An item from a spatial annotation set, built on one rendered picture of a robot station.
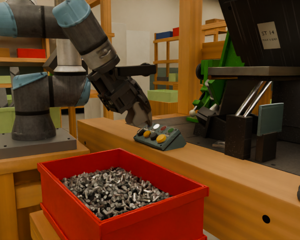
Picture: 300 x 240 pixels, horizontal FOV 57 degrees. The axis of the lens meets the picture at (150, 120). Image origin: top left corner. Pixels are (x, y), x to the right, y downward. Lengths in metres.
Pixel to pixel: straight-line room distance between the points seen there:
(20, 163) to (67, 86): 0.30
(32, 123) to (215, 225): 0.68
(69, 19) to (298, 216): 0.56
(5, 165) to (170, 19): 9.15
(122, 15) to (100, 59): 8.26
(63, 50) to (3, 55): 6.25
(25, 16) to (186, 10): 1.03
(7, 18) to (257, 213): 0.66
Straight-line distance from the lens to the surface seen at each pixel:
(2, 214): 1.02
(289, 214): 0.56
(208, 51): 1.57
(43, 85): 1.04
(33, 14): 0.73
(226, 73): 0.65
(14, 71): 1.72
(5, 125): 1.41
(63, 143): 1.00
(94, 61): 0.64
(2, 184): 0.99
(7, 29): 0.73
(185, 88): 1.57
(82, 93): 1.04
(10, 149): 0.98
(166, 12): 9.80
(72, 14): 0.63
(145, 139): 0.84
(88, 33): 0.63
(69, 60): 1.04
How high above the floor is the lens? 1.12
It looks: 10 degrees down
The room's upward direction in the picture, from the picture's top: straight up
